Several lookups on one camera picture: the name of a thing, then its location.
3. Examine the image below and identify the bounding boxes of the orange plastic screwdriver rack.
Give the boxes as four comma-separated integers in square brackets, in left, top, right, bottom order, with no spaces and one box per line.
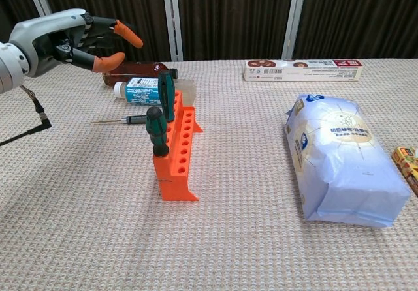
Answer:
[153,88,205,204]

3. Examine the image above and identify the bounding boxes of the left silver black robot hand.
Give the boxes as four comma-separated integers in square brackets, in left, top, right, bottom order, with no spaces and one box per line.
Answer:
[8,8,144,78]

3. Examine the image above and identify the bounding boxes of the large green black screwdriver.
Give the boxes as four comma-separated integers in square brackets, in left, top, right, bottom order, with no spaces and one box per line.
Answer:
[146,105,170,158]

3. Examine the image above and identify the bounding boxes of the small teal handle screwdriver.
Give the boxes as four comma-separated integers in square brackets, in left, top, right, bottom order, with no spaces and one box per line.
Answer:
[157,70,177,122]

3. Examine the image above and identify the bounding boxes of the pale blue tissue pack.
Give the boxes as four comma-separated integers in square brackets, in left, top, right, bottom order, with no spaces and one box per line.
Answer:
[283,92,412,229]

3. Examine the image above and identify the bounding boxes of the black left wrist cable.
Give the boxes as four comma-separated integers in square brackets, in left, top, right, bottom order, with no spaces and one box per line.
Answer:
[0,85,53,147]

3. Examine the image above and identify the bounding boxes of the brown tea bottle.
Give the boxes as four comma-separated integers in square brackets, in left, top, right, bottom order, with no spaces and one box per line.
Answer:
[102,61,178,86]

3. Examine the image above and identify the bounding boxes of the clear bottle blue label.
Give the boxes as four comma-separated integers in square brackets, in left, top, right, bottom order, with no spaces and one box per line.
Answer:
[114,77,197,108]

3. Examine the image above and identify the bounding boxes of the black metal precision screwdriver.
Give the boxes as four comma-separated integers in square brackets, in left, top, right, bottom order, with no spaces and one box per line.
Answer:
[86,114,151,125]

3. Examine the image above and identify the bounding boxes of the yellow snack box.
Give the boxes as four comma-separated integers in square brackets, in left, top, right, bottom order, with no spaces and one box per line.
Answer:
[391,145,418,196]

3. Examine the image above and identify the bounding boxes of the beige woven tablecloth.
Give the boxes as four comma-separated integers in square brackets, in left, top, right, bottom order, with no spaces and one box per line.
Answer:
[0,58,418,291]

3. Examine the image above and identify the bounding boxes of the long white cookie box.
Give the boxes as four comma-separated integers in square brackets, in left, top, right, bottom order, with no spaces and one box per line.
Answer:
[244,59,364,82]

